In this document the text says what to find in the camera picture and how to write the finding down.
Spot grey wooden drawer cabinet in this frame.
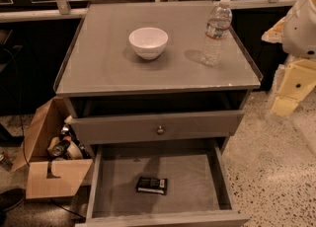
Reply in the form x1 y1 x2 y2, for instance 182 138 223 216
52 1 264 227

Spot grey upper drawer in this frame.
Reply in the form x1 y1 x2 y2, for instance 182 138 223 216
70 111 244 145

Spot white ceramic bowl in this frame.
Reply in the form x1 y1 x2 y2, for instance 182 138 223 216
128 28 169 60

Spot dark can in box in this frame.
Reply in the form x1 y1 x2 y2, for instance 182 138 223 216
51 140 70 157

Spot open cardboard box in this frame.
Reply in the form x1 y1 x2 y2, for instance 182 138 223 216
11 98 94 199

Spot black rxbar chocolate wrapper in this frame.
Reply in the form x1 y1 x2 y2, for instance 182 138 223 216
135 177 168 195

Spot round metal drawer knob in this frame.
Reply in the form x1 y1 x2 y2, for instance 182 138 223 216
156 125 165 135

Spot clear plastic water bottle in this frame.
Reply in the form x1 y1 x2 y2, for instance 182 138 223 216
200 0 232 66

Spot white cup in box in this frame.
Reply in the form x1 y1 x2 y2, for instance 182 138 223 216
67 141 83 160

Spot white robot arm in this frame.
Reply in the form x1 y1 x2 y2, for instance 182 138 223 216
262 0 316 116

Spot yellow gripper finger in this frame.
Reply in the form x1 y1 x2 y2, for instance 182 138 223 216
272 59 316 116

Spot grey open middle drawer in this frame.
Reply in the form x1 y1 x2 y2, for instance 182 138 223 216
76 139 249 227

